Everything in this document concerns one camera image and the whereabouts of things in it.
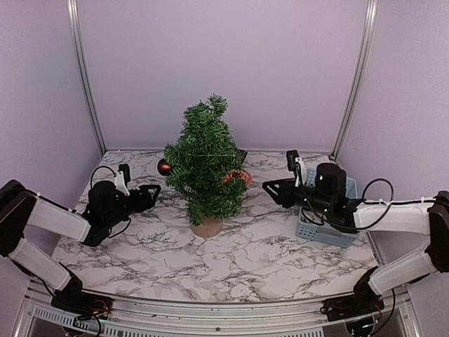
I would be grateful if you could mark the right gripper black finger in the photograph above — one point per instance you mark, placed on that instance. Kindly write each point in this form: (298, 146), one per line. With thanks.
(278, 186)
(282, 198)

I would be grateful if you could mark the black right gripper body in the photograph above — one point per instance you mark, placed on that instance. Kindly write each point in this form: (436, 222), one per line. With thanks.
(320, 203)

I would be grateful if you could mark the black floral square plate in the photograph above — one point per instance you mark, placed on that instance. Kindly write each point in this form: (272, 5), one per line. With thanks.
(241, 154)

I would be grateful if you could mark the orange white patterned bowl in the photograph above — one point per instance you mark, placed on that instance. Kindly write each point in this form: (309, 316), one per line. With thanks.
(241, 175)

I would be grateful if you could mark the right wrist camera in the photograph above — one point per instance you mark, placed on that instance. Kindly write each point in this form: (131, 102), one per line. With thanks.
(296, 164)

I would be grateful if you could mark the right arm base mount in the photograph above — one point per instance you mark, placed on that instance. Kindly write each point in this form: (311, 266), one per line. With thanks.
(362, 301)

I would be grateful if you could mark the copper bauble ornament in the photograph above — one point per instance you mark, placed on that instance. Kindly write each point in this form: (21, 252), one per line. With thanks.
(164, 168)

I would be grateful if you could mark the aluminium frame post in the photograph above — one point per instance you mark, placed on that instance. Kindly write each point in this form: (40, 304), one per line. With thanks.
(360, 69)
(75, 26)

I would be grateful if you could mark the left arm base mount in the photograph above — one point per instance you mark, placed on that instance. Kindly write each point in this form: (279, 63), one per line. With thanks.
(72, 298)

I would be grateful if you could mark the small green christmas tree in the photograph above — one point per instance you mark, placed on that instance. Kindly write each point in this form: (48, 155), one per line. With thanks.
(202, 156)

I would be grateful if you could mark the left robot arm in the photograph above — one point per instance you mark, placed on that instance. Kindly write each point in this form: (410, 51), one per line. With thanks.
(25, 214)

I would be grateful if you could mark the right aluminium frame post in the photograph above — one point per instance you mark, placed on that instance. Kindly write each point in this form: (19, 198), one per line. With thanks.
(360, 69)

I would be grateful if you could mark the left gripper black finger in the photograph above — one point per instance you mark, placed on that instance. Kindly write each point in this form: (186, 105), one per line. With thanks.
(149, 189)
(147, 200)

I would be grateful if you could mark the light blue perforated basket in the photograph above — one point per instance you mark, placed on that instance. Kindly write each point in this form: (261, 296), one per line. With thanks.
(309, 227)

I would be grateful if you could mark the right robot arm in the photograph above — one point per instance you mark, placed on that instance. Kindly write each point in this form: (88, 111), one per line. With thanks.
(414, 231)

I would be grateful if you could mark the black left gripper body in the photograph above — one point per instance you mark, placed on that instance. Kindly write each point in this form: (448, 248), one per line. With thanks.
(116, 216)

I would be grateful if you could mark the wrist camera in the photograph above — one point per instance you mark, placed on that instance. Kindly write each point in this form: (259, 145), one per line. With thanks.
(296, 164)
(122, 179)

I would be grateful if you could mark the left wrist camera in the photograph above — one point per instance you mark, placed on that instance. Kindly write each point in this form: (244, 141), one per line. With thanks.
(122, 179)

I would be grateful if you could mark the front aluminium rail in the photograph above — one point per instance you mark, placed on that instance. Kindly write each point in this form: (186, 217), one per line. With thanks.
(131, 316)

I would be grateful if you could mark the left aluminium frame post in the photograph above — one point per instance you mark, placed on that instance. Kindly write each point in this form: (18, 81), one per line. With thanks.
(75, 26)

